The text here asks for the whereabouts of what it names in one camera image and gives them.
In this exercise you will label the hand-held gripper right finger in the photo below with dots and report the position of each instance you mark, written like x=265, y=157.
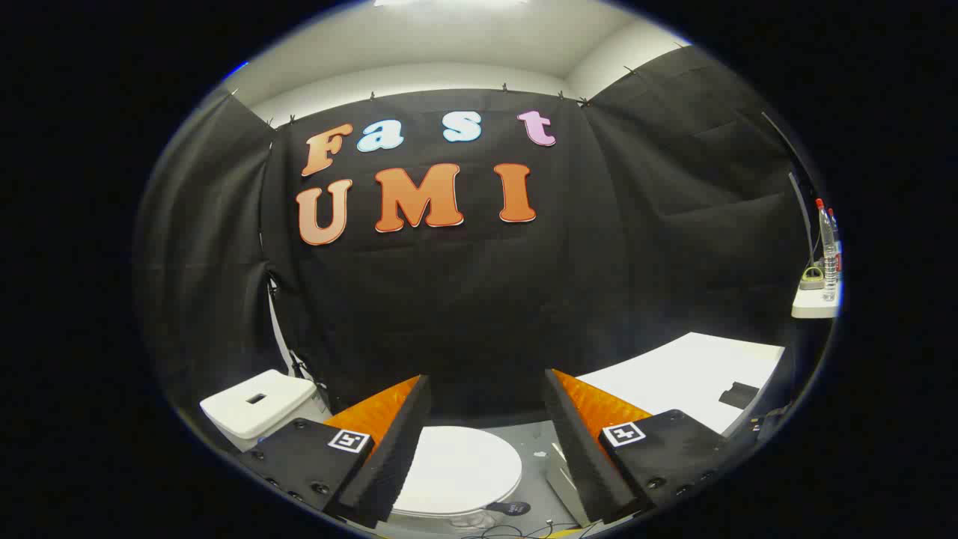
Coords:
x=580, y=457

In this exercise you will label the black round floor object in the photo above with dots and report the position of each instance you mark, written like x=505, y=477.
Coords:
x=510, y=508

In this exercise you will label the white side shelf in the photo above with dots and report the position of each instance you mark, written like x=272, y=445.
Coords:
x=814, y=305

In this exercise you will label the black backdrop cloth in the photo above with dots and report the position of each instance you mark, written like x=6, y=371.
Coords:
x=464, y=299

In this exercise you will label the white toilet lid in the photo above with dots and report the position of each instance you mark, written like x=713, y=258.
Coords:
x=464, y=468

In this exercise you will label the white drawer cabinet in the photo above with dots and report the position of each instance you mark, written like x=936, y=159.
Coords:
x=688, y=374

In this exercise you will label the white toilet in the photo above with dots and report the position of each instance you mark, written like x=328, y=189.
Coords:
x=254, y=415

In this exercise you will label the clear plastic water bottle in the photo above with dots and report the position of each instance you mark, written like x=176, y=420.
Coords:
x=827, y=254

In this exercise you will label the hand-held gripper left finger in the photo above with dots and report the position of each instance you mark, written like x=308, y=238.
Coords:
x=397, y=449

